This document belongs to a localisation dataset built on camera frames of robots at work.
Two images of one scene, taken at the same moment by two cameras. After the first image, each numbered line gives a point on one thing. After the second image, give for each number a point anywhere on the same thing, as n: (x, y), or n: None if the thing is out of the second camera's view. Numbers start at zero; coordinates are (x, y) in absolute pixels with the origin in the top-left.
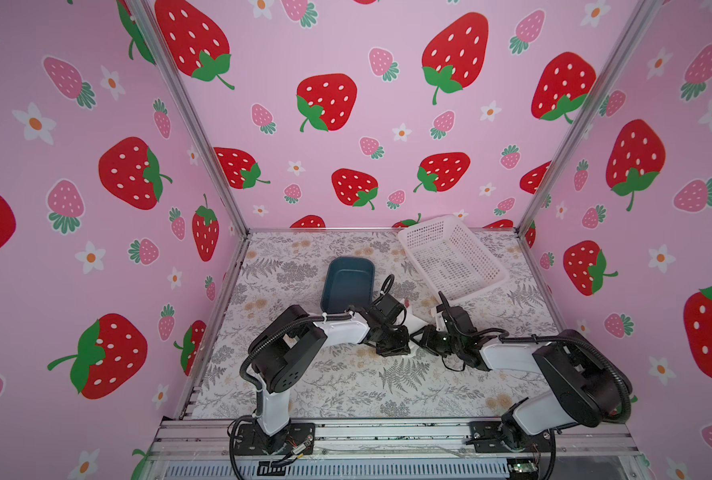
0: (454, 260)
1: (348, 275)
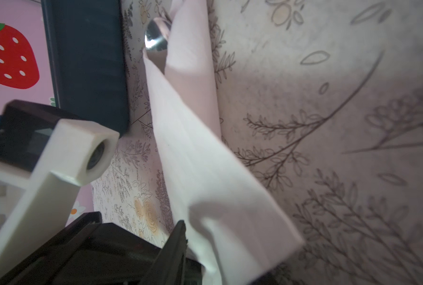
0: None
1: (88, 60)
